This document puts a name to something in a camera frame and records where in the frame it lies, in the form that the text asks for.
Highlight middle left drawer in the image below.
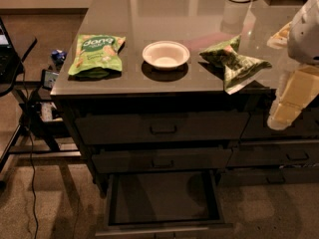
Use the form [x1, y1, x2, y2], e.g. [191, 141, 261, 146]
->
[92, 147, 232, 173]

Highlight light green dang snack bag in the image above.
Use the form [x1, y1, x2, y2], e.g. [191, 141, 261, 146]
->
[68, 34, 126, 79]

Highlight small dark screen device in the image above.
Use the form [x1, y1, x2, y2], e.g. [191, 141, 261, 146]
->
[41, 70, 59, 90]

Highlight top left drawer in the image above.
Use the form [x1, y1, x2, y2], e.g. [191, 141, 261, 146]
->
[75, 112, 249, 144]

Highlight black hanging cable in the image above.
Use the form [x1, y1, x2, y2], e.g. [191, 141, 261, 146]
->
[20, 63, 40, 239]

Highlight middle right drawer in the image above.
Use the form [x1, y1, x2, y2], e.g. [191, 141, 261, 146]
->
[227, 140, 319, 167]

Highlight open bottom drawer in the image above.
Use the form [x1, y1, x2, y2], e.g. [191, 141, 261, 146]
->
[96, 170, 232, 239]

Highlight bottom right drawer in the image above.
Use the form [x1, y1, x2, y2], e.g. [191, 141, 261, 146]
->
[215, 167, 319, 186]

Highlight black side desk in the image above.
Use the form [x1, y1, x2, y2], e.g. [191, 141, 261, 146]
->
[0, 35, 78, 171]

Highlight green jalapeno chip bag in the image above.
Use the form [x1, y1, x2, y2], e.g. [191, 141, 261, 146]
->
[199, 35, 272, 95]

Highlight top right drawer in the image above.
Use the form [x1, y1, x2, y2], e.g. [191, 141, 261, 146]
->
[241, 110, 319, 139]

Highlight blue small object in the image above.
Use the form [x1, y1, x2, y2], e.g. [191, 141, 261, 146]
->
[51, 50, 67, 65]

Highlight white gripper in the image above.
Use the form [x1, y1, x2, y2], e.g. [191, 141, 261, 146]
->
[269, 0, 319, 122]

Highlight dark grey drawer cabinet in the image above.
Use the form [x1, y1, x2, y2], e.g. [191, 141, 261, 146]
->
[52, 0, 318, 239]

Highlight white paper bowl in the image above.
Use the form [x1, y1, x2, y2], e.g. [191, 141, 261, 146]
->
[143, 41, 190, 71]

